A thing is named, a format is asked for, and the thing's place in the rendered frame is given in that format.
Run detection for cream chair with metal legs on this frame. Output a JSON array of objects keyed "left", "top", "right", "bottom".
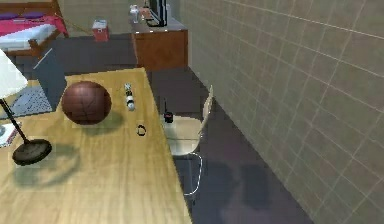
[{"left": 162, "top": 84, "right": 215, "bottom": 197}]

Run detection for brown wooden cabinet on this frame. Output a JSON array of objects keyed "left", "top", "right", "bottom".
[{"left": 130, "top": 17, "right": 189, "bottom": 72}]

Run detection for black television set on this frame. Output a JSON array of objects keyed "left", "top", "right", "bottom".
[{"left": 145, "top": 0, "right": 169, "bottom": 28}]

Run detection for brown basketball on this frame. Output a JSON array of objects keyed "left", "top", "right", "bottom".
[{"left": 61, "top": 80, "right": 113, "bottom": 126}]

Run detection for wooden desk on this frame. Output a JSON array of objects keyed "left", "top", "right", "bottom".
[{"left": 0, "top": 67, "right": 194, "bottom": 224}]

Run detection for red white box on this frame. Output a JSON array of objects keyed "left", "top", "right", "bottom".
[{"left": 91, "top": 19, "right": 110, "bottom": 43}]

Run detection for grey open laptop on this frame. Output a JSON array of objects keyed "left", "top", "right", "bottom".
[{"left": 0, "top": 47, "right": 68, "bottom": 120}]

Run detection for black lamp with white shade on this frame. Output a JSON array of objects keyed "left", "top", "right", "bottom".
[{"left": 0, "top": 49, "right": 53, "bottom": 167}]

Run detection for wooden bed with pink blanket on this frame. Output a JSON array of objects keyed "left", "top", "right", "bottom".
[{"left": 0, "top": 0, "right": 70, "bottom": 58}]

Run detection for white red book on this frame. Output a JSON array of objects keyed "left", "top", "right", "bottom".
[{"left": 0, "top": 121, "right": 22, "bottom": 149}]

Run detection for purple pillow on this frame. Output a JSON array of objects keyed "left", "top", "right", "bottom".
[
  {"left": 21, "top": 11, "right": 46, "bottom": 20},
  {"left": 0, "top": 12, "right": 20, "bottom": 21}
]

